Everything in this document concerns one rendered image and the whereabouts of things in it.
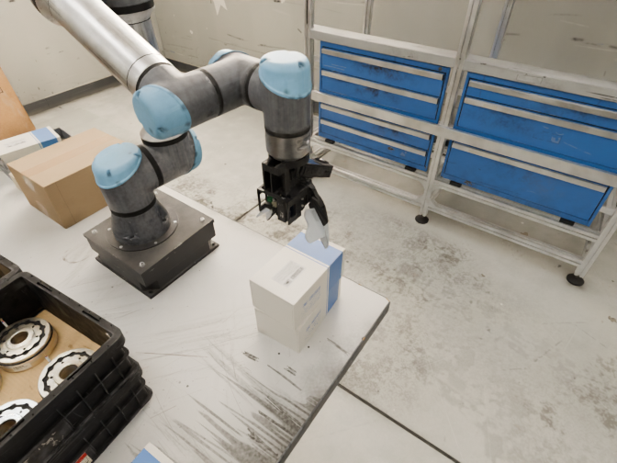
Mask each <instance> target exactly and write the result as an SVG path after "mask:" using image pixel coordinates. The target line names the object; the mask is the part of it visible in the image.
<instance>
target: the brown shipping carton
mask: <svg viewBox="0 0 617 463"><path fill-rule="evenodd" d="M122 142H124V141H122V140H120V139H118V138H116V137H113V136H111V135H109V134H107V133H105V132H103V131H101V130H98V129H96V128H91V129H90V130H86V131H84V132H81V133H79V134H77V135H74V136H72V137H70V138H68V139H66V140H63V141H59V142H57V143H55V144H52V145H51V146H48V147H46V148H44V149H41V150H39V151H36V152H34V153H31V154H29V155H26V156H24V157H22V158H19V159H17V160H15V161H13V162H11V163H8V164H6V165H7V166H8V168H9V170H10V171H11V173H12V175H13V177H14V178H15V179H16V181H17V183H18V185H19V186H20V188H21V190H22V191H23V193H24V195H25V197H26V198H27V200H28V202H29V204H30V205H31V206H32V207H34V208H35V209H37V210H39V211H40V212H42V213H43V214H45V215H46V216H48V217H49V218H50V219H52V220H54V221H55V222H57V223H58V224H60V225H61V226H62V227H63V228H64V229H68V228H69V227H71V226H73V225H74V224H76V223H77V222H79V221H81V220H83V219H85V218H87V217H89V216H91V215H92V214H94V213H96V212H98V211H99V210H100V209H103V208H104V207H106V206H107V203H106V201H105V198H104V196H103V194H102V192H101V190H100V188H99V186H98V185H97V184H96V182H95V176H94V174H93V171H92V162H93V161H94V159H95V157H96V156H97V155H98V154H99V153H100V152H101V151H102V150H104V149H105V148H106V147H108V146H110V145H113V144H116V143H119V144H121V143H122Z"/></svg>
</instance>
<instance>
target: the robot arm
mask: <svg viewBox="0 0 617 463"><path fill-rule="evenodd" d="M30 2H31V3H32V5H34V6H35V8H36V9H37V10H38V11H39V12H40V13H41V14H42V15H43V16H44V17H45V18H46V19H48V20H49V21H50V22H51V23H53V24H55V25H57V26H60V27H64V28H65V29H66V30H67V31H68V32H69V33H70V34H71V35H72V36H73V37H74V38H75V39H76V40H77V41H78V42H79V43H80V44H81V45H83V46H84V47H85V48H86V49H87V50H88V51H89V52H90V53H91V54H92V55H93V56H94V57H95V58H96V59H97V60H98V61H99V62H100V63H101V64H102V65H103V66H104V67H105V68H106V69H107V70H108V71H109V72H110V73H111V74H112V75H114V76H115V77H116V78H117V79H118V80H119V81H120V82H121V83H122V84H123V85H124V86H125V87H126V88H127V89H128V90H129V91H130V92H131V93H132V95H133V97H132V106H133V109H134V112H135V114H136V116H137V119H138V121H139V122H140V123H141V124H142V126H143V127H142V129H141V130H140V138H141V141H142V143H141V144H139V145H135V144H133V143H130V142H122V143H121V144H119V143H116V144H113V145H110V146H108V147H106V148H105V149H104V150H102V151H101V152H100V153H99V154H98V155H97V156H96V157H95V159H94V161H93V162H92V171H93V174H94V176H95V182H96V184H97V185H98V186H99V188H100V190H101V192H102V194H103V196H104V198H105V201H106V203H107V205H108V207H109V209H110V211H111V230H112V232H113V234H114V236H115V238H116V240H117V241H119V242H120V243H124V244H127V245H140V244H145V243H150V242H152V241H154V240H156V239H158V238H160V237H161V236H162V235H164V234H165V233H166V231H167V230H168V229H169V227H170V224H171V218H170V215H169V213H168V211H167V209H166V208H165V207H164V206H163V204H162V203H161V202H160V201H159V200H158V199H157V198H156V196H155V194H154V191H153V190H155V189H157V188H158V187H160V186H163V185H165V184H167V183H169V182H171V181H173V180H175V179H176V178H178V177H180V176H182V175H186V174H188V173H190V172H191V171H192V170H194V169H195V168H197V167H198V166H199V165H200V163H201V161H202V148H201V144H200V141H199V140H198V139H197V135H196V133H195V132H194V131H193V130H192V128H194V127H196V126H198V125H200V124H202V123H204V122H207V121H209V120H211V119H214V118H216V117H219V116H221V115H223V114H225V113H228V112H230V111H232V110H233V109H236V108H238V107H241V106H248V107H252V108H254V109H256V110H259V111H262V112H263V113H264V136H265V146H266V151H267V152H268V158H267V159H266V160H264V161H263V162H262V171H263V181H264V183H263V184H262V185H260V186H259V187H257V197H258V205H259V211H260V212H259V213H258V214H257V215H256V218H258V217H259V216H261V215H263V214H265V217H266V219H267V220H270V219H271V218H272V217H273V216H274V215H276V216H277V218H278V219H279V220H281V221H282V222H284V223H286V222H287V225H290V224H291V223H292V222H293V221H295V220H297V219H298V218H299V217H300V216H301V211H302V210H303V209H304V208H305V206H306V205H307V204H308V206H309V209H306V210H305V212H304V218H305V220H306V222H307V225H308V227H307V230H306V233H305V238H306V241H307V242H308V243H313V242H315V241H317V240H318V239H320V240H321V242H322V244H323V246H324V248H325V249H327V248H328V246H329V224H328V222H329V220H328V215H327V210H326V207H325V204H324V202H323V200H322V198H321V197H320V195H319V194H318V192H317V189H316V187H315V186H314V185H313V183H312V180H311V179H308V176H311V177H321V178H322V177H330V176H331V171H332V168H333V165H331V164H329V162H327V161H325V160H323V159H320V158H315V159H314V158H309V151H310V99H311V90H312V83H311V80H310V64H309V59H308V58H307V57H306V56H305V55H304V54H302V53H300V52H297V51H271V52H268V53H266V54H265V55H264V56H263V57H262V58H261V59H258V58H255V57H252V56H250V55H249V54H247V53H245V52H243V51H233V50H221V51H218V52H216V53H215V55H214V56H213V57H212V58H211V59H210V60H209V63H208V65H207V66H204V67H201V68H198V69H195V70H193V71H190V72H187V73H181V72H179V71H178V70H177V69H176V68H175V67H174V66H173V65H172V64H171V63H170V62H168V61H167V60H166V59H165V58H164V57H163V56H162V55H161V54H160V50H159V47H158V43H157V39H156V37H155V33H154V29H153V26H152V22H151V12H152V10H153V9H154V8H155V5H154V2H153V0H30ZM262 193H265V202H264V203H263V204H262V205H261V198H260V194H262ZM267 195H268V196H267Z"/></svg>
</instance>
